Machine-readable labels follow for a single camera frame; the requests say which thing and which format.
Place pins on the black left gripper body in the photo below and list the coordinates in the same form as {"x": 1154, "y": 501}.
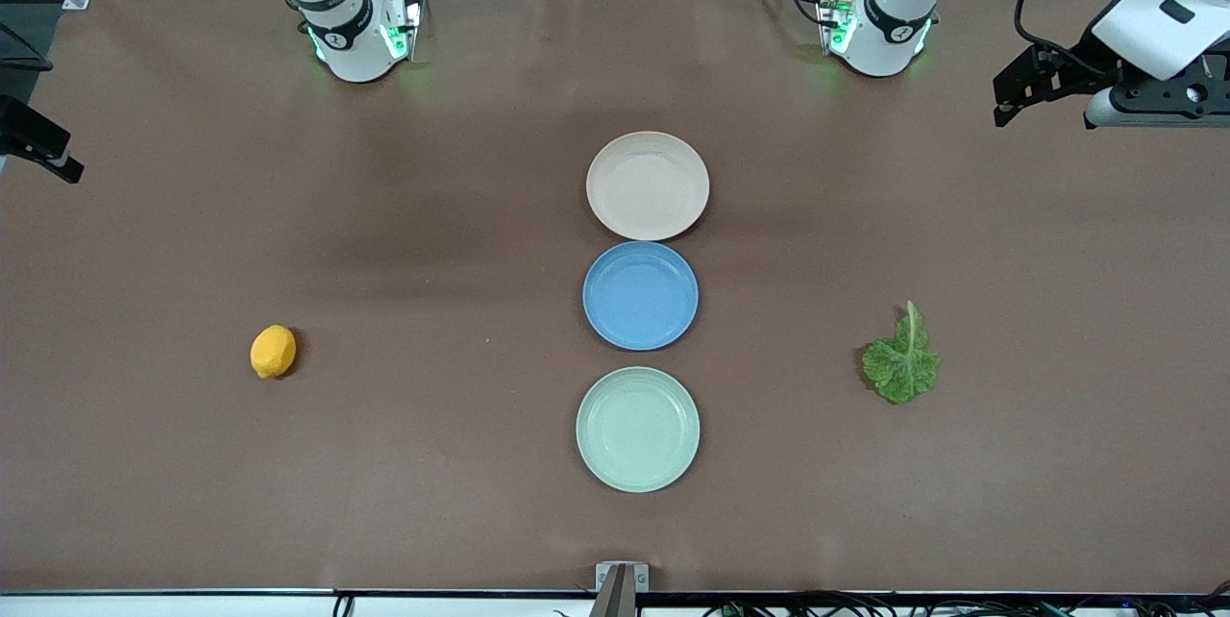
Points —
{"x": 1074, "y": 66}

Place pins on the yellow lemon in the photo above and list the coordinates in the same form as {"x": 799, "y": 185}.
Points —
{"x": 274, "y": 353}

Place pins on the green lettuce leaf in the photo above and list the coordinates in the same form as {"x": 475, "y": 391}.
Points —
{"x": 903, "y": 372}

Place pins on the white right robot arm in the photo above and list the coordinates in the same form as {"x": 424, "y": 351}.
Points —
{"x": 351, "y": 50}

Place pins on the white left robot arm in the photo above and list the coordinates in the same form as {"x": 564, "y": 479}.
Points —
{"x": 884, "y": 40}

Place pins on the table cover cloth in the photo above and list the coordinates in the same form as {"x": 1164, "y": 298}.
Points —
{"x": 288, "y": 261}

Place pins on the pink round plate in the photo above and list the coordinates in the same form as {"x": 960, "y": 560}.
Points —
{"x": 648, "y": 186}

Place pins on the blue round plate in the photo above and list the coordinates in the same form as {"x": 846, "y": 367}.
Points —
{"x": 640, "y": 295}

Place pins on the light green round plate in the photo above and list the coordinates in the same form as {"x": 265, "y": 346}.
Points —
{"x": 638, "y": 430}

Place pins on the grey metal bracket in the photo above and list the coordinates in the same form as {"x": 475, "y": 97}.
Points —
{"x": 620, "y": 588}

